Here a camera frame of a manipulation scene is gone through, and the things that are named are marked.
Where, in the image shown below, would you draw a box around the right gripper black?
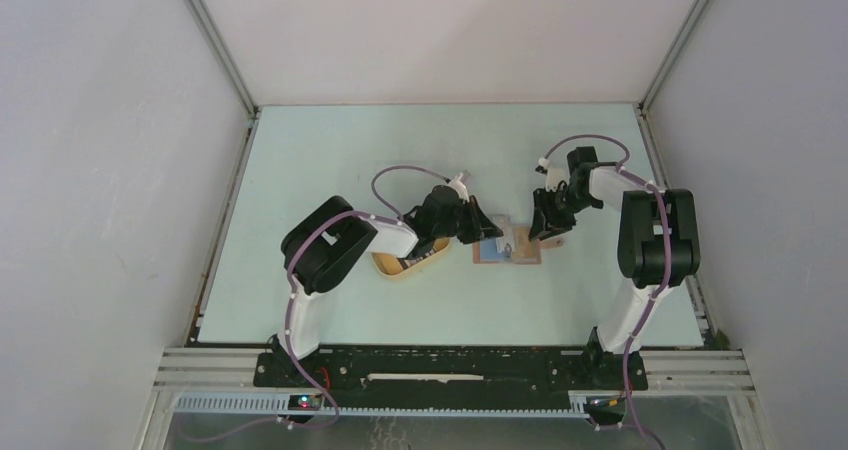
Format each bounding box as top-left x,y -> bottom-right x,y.
530,186 -> 601,240

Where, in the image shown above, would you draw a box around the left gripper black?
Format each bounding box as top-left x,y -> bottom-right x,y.
433,196 -> 502,246

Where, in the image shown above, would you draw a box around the brown leather card holder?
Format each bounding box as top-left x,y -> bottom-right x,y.
472,225 -> 564,265

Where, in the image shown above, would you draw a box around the gold credit card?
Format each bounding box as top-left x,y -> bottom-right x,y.
510,226 -> 541,265

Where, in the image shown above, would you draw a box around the oval wooden tray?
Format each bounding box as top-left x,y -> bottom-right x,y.
372,238 -> 451,280

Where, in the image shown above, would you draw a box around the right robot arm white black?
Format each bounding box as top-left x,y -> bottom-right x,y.
528,146 -> 701,388

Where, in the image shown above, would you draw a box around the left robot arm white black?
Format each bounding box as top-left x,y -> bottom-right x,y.
277,185 -> 504,387

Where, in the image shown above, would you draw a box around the striped cards in tray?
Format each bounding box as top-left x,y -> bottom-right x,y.
398,251 -> 435,270

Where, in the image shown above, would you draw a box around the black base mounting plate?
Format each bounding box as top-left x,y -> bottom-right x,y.
253,344 -> 649,411

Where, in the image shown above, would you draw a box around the right controller board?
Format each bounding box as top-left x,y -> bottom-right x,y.
586,397 -> 627,414

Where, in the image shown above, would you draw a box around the controller board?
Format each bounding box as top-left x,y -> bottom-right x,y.
586,397 -> 627,414
287,394 -> 324,412

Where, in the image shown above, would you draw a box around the left controller board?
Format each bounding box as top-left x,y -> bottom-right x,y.
287,394 -> 324,412

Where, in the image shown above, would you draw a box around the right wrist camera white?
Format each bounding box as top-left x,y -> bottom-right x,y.
535,157 -> 569,192

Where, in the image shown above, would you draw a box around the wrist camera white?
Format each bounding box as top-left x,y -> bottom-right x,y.
447,170 -> 471,202
535,157 -> 569,192

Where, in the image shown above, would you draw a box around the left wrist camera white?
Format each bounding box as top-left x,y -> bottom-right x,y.
447,170 -> 471,202

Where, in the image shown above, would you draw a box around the white cable duct strip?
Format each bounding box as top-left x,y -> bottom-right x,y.
173,392 -> 588,418

